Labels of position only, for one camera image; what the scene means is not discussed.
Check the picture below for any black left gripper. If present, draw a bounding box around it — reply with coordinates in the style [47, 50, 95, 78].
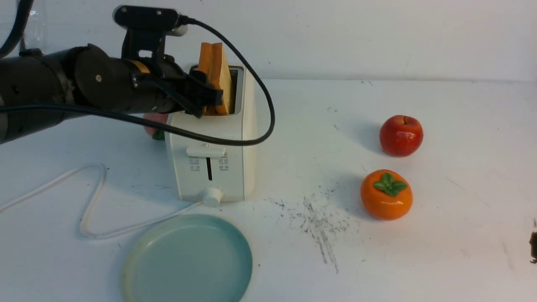
[126, 56, 223, 118]

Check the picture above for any toast slice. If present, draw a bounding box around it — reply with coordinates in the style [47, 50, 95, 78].
[208, 43, 235, 115]
[198, 42, 213, 116]

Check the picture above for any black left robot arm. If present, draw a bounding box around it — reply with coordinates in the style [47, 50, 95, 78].
[0, 44, 223, 143]

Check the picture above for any pink peach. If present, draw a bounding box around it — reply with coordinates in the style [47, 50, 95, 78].
[143, 113, 168, 141]

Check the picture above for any white two-slot toaster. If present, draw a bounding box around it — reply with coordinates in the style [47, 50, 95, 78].
[165, 66, 258, 207]

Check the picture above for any light green round plate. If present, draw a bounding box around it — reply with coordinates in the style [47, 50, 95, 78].
[121, 214, 253, 302]

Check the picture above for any red apple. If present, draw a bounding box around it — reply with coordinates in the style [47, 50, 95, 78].
[379, 115, 424, 157]

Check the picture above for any orange persimmon with green leaf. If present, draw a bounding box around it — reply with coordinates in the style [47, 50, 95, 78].
[360, 169, 414, 221]

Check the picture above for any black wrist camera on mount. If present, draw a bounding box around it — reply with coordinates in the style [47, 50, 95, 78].
[112, 5, 188, 62]

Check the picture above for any white toaster power cable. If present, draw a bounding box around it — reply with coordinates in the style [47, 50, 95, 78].
[0, 164, 205, 240]

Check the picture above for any black left camera cable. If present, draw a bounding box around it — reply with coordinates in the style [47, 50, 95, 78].
[0, 0, 276, 147]

